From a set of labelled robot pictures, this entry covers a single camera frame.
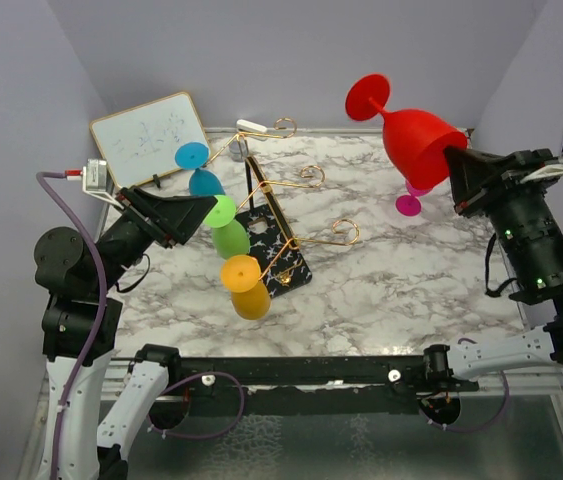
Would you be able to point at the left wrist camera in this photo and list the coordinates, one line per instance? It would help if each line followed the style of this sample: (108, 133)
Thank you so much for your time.
(93, 177)

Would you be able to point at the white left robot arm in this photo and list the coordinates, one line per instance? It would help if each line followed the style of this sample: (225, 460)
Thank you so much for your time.
(80, 323)

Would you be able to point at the orange wine glass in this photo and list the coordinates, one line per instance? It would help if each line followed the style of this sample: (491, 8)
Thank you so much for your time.
(241, 275)

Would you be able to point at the black patterned rack base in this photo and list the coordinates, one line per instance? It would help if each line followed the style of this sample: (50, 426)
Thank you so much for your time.
(269, 230)

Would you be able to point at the blue wine glass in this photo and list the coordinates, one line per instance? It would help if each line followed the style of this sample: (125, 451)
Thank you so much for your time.
(193, 156)

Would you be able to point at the small framed whiteboard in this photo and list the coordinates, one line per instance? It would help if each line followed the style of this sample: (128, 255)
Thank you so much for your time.
(140, 143)

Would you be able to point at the magenta wine glass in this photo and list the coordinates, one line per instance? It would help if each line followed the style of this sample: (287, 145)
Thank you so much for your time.
(409, 204)

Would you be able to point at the black front mounting bar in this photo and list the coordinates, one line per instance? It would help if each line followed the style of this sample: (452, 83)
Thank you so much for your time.
(299, 386)

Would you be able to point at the green wine glass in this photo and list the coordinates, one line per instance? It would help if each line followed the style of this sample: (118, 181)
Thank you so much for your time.
(228, 235)

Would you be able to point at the white marker eraser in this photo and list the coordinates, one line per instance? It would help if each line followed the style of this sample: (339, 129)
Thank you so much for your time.
(247, 126)

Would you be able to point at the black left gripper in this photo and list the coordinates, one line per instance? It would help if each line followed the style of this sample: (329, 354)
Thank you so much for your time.
(168, 218)

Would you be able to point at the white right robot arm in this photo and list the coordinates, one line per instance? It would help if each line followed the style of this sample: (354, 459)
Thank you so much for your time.
(538, 346)

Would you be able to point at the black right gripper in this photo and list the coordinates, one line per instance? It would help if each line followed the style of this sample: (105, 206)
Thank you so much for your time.
(472, 172)

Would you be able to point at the red wine glass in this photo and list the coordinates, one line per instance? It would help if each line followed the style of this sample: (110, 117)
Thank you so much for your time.
(414, 139)

